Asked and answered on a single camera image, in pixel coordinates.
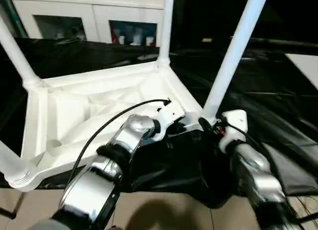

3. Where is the white plastic table leg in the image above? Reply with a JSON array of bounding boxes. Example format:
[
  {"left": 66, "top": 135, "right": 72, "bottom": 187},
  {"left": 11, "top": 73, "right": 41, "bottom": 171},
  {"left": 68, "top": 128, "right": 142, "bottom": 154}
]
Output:
[
  {"left": 157, "top": 0, "right": 175, "bottom": 67},
  {"left": 202, "top": 0, "right": 271, "bottom": 124},
  {"left": 0, "top": 16, "right": 43, "bottom": 89},
  {"left": 0, "top": 140, "right": 38, "bottom": 191}
]

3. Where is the white plastic table top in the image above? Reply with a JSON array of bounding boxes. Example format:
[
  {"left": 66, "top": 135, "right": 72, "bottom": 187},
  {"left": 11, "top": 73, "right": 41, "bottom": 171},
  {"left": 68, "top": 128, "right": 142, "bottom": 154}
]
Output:
[{"left": 4, "top": 60, "right": 207, "bottom": 192}]

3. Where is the black shiny mat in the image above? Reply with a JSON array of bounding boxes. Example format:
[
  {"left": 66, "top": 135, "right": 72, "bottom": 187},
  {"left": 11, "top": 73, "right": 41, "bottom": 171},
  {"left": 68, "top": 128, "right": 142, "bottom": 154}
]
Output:
[{"left": 0, "top": 36, "right": 318, "bottom": 210}]

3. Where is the white flat item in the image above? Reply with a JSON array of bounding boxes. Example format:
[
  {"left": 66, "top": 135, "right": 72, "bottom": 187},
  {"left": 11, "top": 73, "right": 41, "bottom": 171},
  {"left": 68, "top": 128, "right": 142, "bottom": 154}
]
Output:
[{"left": 285, "top": 53, "right": 318, "bottom": 90}]

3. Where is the long dark tube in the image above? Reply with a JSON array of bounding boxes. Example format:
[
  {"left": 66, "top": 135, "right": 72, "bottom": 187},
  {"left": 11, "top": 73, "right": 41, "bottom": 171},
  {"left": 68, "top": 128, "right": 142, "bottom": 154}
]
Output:
[{"left": 248, "top": 37, "right": 318, "bottom": 48}]

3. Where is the white cabinet with glass doors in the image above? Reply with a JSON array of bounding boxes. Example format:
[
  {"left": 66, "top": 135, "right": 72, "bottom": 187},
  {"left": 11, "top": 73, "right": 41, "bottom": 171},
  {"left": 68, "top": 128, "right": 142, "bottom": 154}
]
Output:
[{"left": 11, "top": 0, "right": 166, "bottom": 47}]

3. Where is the grey curtain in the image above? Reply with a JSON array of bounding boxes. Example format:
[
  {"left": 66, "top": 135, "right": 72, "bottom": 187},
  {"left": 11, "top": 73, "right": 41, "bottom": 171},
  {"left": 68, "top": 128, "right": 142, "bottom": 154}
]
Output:
[{"left": 0, "top": 0, "right": 15, "bottom": 29}]

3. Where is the right arm thick black cable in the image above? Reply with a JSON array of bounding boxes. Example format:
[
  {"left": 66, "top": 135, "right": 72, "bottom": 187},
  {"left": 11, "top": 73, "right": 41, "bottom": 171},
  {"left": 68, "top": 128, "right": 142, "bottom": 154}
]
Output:
[{"left": 225, "top": 122, "right": 281, "bottom": 171}]

